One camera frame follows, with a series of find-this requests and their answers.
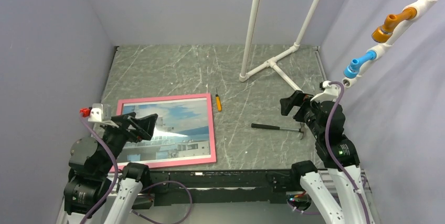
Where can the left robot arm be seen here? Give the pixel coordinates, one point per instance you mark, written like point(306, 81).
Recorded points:
point(96, 191)

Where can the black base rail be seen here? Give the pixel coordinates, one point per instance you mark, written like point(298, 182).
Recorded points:
point(274, 186)

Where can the blue nozzle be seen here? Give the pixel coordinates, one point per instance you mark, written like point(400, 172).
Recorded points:
point(352, 70)

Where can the white PVC pipe stand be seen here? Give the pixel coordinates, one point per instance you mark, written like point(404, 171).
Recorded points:
point(342, 28)

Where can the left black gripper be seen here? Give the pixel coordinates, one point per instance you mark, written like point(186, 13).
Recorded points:
point(144, 126)

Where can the black handled hammer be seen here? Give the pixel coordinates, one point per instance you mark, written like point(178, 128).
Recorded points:
point(300, 130)

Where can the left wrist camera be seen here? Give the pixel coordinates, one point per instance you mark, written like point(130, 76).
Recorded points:
point(97, 113)

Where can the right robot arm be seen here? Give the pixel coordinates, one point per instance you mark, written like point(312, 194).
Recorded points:
point(325, 121)

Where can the orange handled screwdriver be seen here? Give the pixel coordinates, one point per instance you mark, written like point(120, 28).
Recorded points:
point(218, 101)

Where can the orange nozzle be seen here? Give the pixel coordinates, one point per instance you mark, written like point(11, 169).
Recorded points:
point(385, 31)

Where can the pink picture frame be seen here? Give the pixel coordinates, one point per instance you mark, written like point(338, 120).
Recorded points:
point(183, 134)

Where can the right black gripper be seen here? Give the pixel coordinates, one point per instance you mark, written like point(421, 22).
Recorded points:
point(298, 98)

